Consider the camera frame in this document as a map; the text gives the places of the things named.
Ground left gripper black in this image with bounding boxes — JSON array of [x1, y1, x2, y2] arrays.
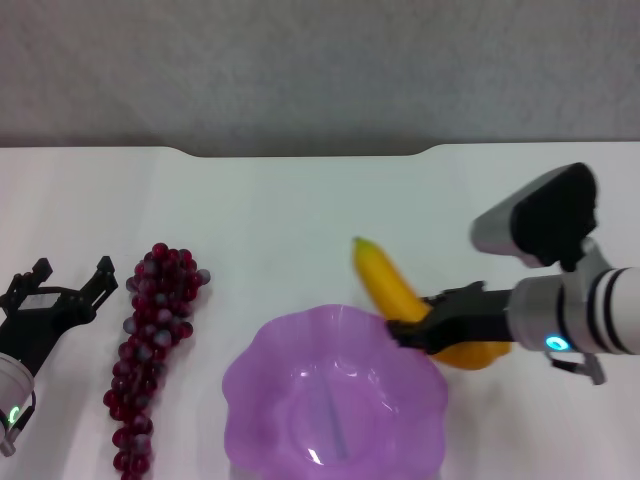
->
[[0, 255, 120, 372]]

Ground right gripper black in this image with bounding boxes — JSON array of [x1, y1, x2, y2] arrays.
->
[[386, 280, 516, 355]]

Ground yellow banana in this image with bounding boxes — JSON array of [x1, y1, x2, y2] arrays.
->
[[352, 236, 512, 372]]

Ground red grape bunch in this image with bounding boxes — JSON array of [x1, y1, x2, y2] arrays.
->
[[103, 242, 212, 480]]

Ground purple wavy plastic plate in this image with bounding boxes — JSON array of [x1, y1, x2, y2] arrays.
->
[[222, 303, 450, 476]]

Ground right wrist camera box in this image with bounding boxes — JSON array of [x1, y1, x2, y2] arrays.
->
[[469, 162, 601, 270]]

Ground left arm cable with plug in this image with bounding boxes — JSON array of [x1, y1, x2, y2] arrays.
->
[[0, 389, 38, 457]]

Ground arm cable with plug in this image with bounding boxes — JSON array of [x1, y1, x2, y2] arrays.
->
[[0, 389, 38, 457], [547, 349, 607, 386]]

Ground right arm cable with plug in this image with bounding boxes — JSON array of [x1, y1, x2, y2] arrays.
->
[[547, 349, 607, 386]]

